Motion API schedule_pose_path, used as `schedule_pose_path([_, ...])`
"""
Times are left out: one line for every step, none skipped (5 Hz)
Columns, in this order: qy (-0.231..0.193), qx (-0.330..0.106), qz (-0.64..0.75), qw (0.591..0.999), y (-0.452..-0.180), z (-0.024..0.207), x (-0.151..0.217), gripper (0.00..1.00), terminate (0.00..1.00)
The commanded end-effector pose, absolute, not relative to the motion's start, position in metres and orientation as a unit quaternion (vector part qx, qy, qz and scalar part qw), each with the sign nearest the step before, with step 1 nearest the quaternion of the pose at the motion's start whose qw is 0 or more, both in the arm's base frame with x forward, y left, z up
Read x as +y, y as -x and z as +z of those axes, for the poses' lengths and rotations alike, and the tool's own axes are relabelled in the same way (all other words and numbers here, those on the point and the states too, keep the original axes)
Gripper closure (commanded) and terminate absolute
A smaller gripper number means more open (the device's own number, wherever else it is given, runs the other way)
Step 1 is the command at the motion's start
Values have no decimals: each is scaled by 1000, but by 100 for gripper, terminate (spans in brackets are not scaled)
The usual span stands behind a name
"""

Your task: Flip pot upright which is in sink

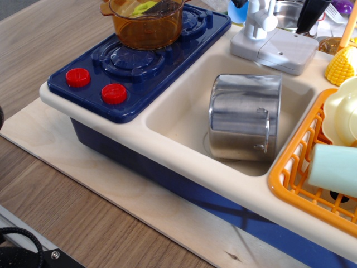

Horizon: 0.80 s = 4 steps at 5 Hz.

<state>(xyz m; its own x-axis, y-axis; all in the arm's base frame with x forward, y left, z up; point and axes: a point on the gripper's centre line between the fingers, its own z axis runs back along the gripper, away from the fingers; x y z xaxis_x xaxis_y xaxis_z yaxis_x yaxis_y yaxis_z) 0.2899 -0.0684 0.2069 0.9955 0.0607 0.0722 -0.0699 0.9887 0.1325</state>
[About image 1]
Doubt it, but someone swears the light blue cup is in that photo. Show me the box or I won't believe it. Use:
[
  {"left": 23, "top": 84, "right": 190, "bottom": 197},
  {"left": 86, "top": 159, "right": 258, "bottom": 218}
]
[{"left": 307, "top": 144, "right": 356, "bottom": 198}]

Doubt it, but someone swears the green toy in pot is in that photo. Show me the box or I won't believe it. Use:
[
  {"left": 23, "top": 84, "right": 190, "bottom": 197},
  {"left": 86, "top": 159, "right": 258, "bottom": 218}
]
[{"left": 132, "top": 1, "right": 157, "bottom": 16}]

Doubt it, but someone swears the orange dish rack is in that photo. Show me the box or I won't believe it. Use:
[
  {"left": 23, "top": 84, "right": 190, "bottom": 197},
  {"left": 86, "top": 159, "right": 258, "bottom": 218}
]
[{"left": 268, "top": 89, "right": 356, "bottom": 236}]

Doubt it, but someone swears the plywood base board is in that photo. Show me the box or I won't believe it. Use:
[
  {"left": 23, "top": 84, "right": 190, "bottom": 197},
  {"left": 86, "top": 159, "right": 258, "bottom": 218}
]
[{"left": 1, "top": 100, "right": 302, "bottom": 267}]

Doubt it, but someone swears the blue toy stove top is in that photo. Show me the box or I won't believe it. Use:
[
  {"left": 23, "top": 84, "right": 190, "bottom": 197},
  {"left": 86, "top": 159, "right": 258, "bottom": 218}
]
[{"left": 47, "top": 4, "right": 231, "bottom": 123}]

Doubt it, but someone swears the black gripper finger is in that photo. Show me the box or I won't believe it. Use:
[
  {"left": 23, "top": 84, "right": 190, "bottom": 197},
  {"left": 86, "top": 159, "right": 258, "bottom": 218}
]
[
  {"left": 231, "top": 0, "right": 248, "bottom": 8},
  {"left": 296, "top": 0, "right": 331, "bottom": 34}
]

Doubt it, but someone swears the amber transparent pot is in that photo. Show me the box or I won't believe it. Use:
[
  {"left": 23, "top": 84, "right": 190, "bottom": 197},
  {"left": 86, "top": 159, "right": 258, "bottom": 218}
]
[{"left": 100, "top": 1, "right": 186, "bottom": 50}]

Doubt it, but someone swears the blue egg toy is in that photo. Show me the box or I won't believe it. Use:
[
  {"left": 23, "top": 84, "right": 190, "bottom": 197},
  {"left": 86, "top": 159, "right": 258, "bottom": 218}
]
[{"left": 228, "top": 1, "right": 248, "bottom": 24}]

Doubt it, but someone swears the cream flower-shaped plate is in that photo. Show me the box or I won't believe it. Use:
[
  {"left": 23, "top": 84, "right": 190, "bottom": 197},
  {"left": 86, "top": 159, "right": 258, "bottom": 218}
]
[{"left": 322, "top": 77, "right": 356, "bottom": 147}]

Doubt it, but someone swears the yellow toy corn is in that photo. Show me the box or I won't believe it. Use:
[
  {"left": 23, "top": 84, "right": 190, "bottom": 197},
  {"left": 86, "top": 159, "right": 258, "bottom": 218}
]
[{"left": 325, "top": 46, "right": 356, "bottom": 86}]

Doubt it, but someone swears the grey toy faucet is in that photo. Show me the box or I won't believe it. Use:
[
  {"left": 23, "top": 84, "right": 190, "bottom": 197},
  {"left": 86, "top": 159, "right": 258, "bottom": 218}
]
[{"left": 230, "top": 1, "right": 319, "bottom": 75}]

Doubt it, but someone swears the beige toy sink unit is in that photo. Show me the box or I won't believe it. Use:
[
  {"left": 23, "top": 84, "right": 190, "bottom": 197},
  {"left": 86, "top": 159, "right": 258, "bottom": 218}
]
[{"left": 40, "top": 26, "right": 356, "bottom": 267}]

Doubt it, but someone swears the small steel bowl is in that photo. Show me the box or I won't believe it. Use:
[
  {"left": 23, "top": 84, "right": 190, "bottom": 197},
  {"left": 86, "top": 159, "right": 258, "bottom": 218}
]
[{"left": 274, "top": 1, "right": 303, "bottom": 32}]

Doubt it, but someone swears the red stove knob left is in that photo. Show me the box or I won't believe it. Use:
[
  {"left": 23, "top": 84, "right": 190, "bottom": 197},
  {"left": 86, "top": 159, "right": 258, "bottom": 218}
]
[{"left": 65, "top": 68, "right": 91, "bottom": 88}]

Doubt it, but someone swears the red stove knob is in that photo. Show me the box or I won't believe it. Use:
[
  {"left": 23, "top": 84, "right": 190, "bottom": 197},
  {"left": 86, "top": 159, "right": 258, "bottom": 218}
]
[
  {"left": 101, "top": 83, "right": 127, "bottom": 105},
  {"left": 65, "top": 68, "right": 91, "bottom": 88}
]

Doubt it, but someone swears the red stove knob right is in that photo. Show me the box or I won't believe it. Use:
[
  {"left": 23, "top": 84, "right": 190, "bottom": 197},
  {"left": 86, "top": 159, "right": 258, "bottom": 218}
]
[{"left": 101, "top": 83, "right": 127, "bottom": 105}]

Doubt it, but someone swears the purple toy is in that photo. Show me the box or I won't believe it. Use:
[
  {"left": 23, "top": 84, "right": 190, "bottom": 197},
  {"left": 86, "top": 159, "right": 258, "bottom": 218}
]
[{"left": 331, "top": 0, "right": 354, "bottom": 15}]

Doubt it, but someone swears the black bracket with screw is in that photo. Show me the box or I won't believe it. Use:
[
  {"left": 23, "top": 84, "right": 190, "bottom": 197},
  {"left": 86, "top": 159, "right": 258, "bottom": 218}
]
[{"left": 43, "top": 248, "right": 85, "bottom": 268}]

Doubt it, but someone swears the stainless steel pot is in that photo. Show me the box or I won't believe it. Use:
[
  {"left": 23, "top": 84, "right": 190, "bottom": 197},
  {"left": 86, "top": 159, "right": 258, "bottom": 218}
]
[{"left": 208, "top": 74, "right": 282, "bottom": 162}]

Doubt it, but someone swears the black cable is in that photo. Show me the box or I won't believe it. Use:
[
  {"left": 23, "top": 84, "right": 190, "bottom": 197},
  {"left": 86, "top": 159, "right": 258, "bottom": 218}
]
[{"left": 0, "top": 226, "right": 45, "bottom": 268}]

